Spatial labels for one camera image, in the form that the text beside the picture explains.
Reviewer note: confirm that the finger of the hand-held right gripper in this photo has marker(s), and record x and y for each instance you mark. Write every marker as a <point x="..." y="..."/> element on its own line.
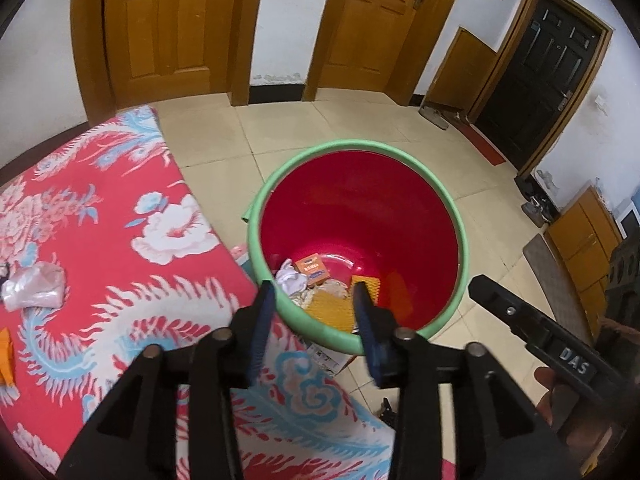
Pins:
<point x="505" y="307"/>

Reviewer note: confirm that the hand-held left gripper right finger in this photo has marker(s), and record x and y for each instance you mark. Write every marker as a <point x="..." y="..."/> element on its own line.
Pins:
<point x="367" y="335"/>

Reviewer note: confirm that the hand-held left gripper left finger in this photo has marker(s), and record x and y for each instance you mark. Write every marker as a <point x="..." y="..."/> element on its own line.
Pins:
<point x="262" y="330"/>

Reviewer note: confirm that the yellow foam fruit net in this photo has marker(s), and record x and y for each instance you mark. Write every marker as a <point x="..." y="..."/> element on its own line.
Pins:
<point x="330" y="312"/>

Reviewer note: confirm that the small white tissue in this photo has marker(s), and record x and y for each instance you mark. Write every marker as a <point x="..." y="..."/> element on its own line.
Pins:
<point x="290" y="277"/>

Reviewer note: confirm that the small orange box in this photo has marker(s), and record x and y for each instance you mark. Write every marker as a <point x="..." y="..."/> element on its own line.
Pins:
<point x="314" y="270"/>

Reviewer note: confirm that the red bucket with green rim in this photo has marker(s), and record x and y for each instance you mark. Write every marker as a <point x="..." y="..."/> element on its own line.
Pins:
<point x="360" y="210"/>

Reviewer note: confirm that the person's right hand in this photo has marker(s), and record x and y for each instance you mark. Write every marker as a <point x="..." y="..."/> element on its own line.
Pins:
<point x="552" y="405"/>

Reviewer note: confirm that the printed paper leaflet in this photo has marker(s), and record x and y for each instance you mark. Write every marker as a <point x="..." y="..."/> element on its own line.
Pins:
<point x="327" y="360"/>

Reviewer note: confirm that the grey floor mat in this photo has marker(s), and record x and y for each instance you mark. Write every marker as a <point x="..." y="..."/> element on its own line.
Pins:
<point x="545" y="270"/>

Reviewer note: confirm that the wooden cabinet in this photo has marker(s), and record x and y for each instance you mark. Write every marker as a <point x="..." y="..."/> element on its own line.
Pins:
<point x="585" y="250"/>

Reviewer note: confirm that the pair of dark shoes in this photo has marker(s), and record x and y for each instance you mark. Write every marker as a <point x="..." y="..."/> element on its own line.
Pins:
<point x="537" y="200"/>

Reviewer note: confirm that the white appliance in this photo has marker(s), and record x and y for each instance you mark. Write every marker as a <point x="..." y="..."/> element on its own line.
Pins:
<point x="630" y="220"/>

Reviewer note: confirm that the red doormat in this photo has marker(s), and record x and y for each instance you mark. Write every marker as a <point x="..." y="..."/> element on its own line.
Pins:
<point x="482" y="144"/>

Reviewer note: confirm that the red floral blanket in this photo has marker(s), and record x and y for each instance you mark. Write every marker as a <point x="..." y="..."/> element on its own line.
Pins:
<point x="100" y="240"/>

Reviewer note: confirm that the grey dustpan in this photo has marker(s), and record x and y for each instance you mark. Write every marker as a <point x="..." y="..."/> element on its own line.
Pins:
<point x="440" y="115"/>

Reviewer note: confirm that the black entrance door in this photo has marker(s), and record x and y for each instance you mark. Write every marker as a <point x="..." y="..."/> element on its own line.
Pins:
<point x="542" y="85"/>

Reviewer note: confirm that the clear plastic bag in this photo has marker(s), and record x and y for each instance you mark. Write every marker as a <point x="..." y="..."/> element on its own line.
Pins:
<point x="35" y="285"/>

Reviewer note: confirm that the leaning wooden board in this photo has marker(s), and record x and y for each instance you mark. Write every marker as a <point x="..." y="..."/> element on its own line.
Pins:
<point x="465" y="70"/>

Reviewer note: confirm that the orange crumpled wrapper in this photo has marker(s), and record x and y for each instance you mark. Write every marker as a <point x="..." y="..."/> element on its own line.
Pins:
<point x="6" y="355"/>

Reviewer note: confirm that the wooden panel door with latch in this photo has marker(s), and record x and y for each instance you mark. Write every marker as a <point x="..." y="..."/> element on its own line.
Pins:
<point x="375" y="30"/>

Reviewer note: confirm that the wooden panel door with hinge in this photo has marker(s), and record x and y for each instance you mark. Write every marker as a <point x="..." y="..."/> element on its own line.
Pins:
<point x="160" y="35"/>

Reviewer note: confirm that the white wall switch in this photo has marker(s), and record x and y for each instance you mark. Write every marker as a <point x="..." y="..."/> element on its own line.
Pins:
<point x="601" y="104"/>

